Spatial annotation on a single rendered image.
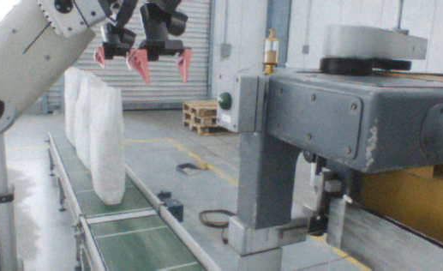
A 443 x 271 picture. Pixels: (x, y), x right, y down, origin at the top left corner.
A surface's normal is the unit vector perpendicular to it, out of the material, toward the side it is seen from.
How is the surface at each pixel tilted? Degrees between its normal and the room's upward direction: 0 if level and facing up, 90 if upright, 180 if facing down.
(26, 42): 90
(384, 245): 90
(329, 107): 90
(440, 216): 90
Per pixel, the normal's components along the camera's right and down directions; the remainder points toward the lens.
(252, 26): 0.46, 0.22
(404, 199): -0.89, 0.06
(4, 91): 0.05, 0.61
